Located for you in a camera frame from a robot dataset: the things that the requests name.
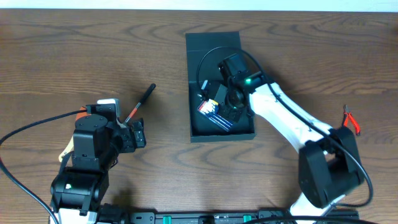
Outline red black pliers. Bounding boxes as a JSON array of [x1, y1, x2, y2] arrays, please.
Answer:
[[341, 105, 361, 136]]

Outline orange scraper wooden handle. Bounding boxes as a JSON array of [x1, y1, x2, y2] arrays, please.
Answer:
[[58, 112, 88, 162]]

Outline right black cable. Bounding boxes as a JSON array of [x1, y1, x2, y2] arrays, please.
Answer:
[[195, 45, 374, 208]]

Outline blue precision screwdriver set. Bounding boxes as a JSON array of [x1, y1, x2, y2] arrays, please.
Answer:
[[197, 99, 233, 132]]

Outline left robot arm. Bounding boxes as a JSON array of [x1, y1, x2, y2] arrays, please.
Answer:
[[49, 103, 146, 223]]

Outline small claw hammer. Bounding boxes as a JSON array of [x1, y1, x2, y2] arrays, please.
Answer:
[[117, 83, 156, 125]]

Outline dark green open box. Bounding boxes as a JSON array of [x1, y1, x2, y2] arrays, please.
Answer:
[[185, 31, 256, 142]]

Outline black cable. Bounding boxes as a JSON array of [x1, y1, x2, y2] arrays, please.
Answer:
[[0, 107, 88, 224], [195, 45, 374, 208]]

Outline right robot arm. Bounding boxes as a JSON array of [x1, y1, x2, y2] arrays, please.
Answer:
[[199, 54, 369, 223]]

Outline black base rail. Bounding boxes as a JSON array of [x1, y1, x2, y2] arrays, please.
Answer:
[[99, 210, 360, 224]]

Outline left black cable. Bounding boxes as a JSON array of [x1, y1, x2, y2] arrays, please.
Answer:
[[0, 107, 88, 224]]

